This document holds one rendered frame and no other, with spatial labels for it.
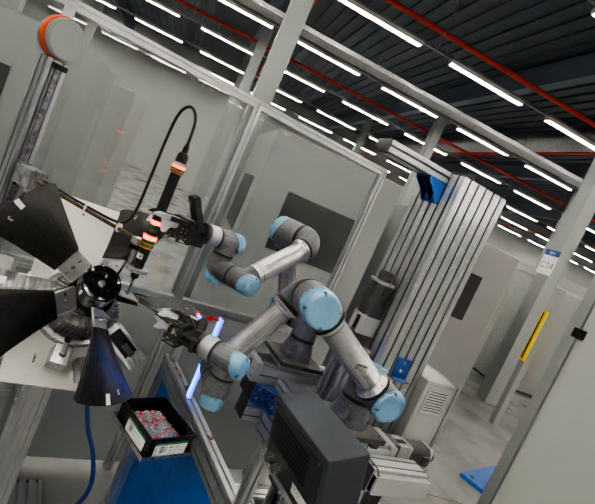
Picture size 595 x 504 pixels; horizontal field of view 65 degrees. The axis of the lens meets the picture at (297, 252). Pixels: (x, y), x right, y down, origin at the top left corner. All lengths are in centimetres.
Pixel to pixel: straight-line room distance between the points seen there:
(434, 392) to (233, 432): 133
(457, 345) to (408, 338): 399
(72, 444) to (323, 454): 187
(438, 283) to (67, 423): 188
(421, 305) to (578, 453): 91
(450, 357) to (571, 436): 365
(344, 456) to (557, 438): 149
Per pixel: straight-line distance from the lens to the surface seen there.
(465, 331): 592
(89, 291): 153
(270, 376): 213
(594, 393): 239
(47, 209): 162
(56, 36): 203
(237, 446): 306
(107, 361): 155
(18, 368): 173
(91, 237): 190
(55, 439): 273
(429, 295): 194
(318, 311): 136
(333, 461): 106
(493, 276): 590
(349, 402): 174
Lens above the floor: 169
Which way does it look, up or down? 6 degrees down
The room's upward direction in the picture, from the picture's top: 24 degrees clockwise
